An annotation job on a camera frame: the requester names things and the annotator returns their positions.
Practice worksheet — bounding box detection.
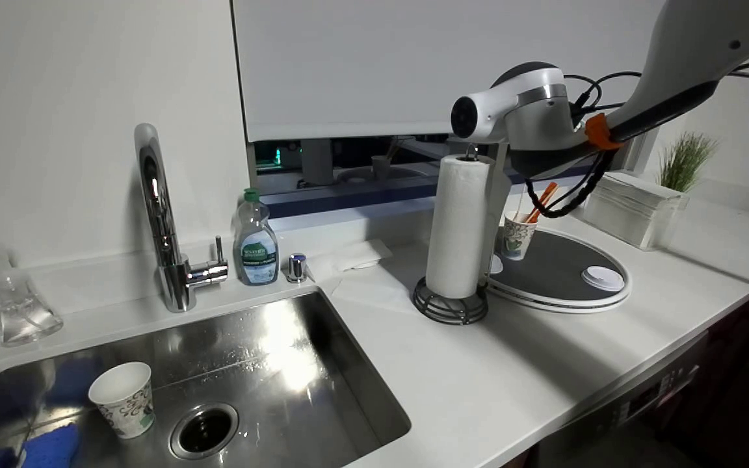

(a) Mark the blue sponge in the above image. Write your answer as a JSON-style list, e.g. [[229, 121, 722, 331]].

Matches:
[[21, 427, 81, 468]]

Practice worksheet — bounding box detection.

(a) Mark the round dark tray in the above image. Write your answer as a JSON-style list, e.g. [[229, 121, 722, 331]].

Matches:
[[485, 231, 632, 313]]

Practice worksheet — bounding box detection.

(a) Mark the small metal sink knob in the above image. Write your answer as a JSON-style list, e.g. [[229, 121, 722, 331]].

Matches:
[[282, 253, 306, 283]]

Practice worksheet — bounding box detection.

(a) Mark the white planter with grass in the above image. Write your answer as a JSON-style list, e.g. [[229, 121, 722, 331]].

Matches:
[[576, 132, 715, 251]]

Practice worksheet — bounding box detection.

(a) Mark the white cup lid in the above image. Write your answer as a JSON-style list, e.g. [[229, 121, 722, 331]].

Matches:
[[583, 265, 623, 292]]

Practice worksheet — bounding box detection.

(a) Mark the dish soap bottle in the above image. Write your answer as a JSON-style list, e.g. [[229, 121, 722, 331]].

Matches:
[[230, 187, 277, 286]]

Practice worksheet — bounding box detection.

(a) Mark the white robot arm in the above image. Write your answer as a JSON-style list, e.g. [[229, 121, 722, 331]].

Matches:
[[450, 0, 749, 174]]

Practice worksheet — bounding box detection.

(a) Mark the white paper towel roll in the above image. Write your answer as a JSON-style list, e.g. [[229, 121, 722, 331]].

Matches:
[[425, 156, 501, 299]]

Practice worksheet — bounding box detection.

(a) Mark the chrome kitchen faucet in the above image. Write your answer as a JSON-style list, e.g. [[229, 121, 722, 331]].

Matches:
[[134, 122, 229, 313]]

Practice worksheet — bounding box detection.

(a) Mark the stainless steel sink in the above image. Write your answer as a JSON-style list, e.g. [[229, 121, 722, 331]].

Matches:
[[0, 292, 411, 468]]

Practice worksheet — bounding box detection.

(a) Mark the rear patterned coffee cup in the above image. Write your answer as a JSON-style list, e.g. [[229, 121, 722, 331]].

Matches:
[[501, 219, 536, 260]]

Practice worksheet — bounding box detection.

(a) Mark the white roller blind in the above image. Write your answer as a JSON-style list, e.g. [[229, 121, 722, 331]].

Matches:
[[233, 0, 663, 143]]

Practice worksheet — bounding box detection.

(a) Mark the paper cup in sink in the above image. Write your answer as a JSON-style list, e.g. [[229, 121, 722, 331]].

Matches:
[[87, 361, 155, 440]]

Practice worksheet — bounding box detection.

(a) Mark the black wire towel holder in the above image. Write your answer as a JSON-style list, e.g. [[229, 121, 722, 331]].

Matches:
[[411, 278, 488, 326]]

